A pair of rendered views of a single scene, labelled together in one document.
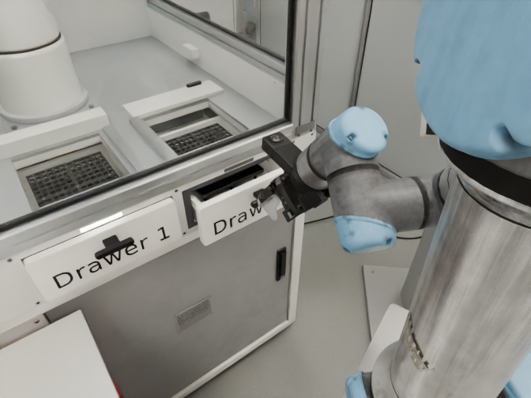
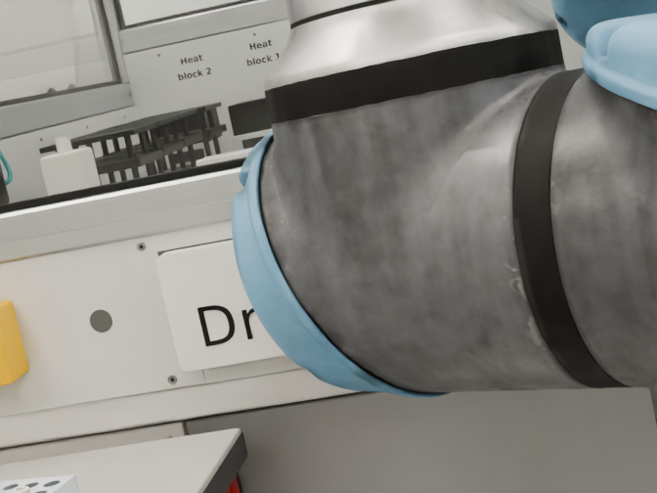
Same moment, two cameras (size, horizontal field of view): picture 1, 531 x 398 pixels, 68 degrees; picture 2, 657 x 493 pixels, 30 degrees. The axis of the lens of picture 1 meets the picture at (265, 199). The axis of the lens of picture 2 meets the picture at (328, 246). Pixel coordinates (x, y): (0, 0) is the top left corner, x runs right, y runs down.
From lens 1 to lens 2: 0.65 m
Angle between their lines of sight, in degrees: 52
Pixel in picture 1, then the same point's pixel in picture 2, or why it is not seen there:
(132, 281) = (377, 432)
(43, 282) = (181, 314)
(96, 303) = (289, 458)
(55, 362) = (138, 472)
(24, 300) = (150, 358)
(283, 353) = not seen: outside the picture
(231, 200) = not seen: hidden behind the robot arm
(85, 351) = (192, 470)
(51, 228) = (218, 201)
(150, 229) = not seen: hidden behind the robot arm
